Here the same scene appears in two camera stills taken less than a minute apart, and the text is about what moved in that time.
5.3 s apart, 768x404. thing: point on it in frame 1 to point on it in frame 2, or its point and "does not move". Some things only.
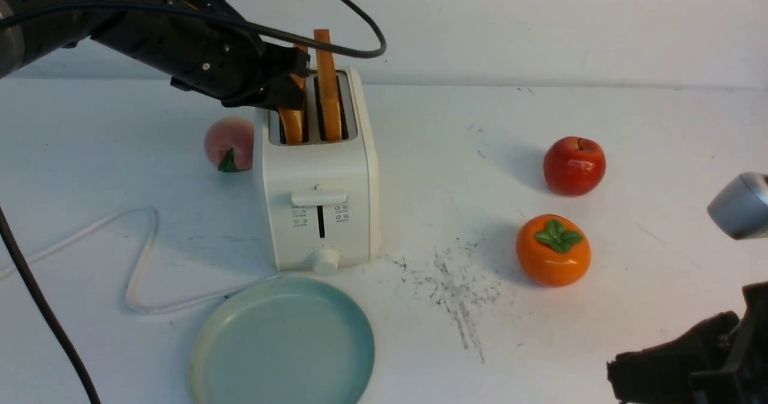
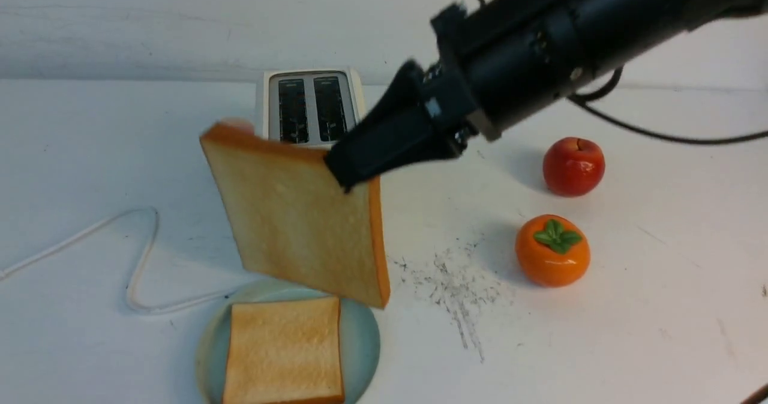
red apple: x=574 y=166 does not move
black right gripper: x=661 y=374 to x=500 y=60
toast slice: x=329 y=100 to x=294 y=222
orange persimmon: x=553 y=251 does not move
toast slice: x=291 y=117 to x=285 y=352
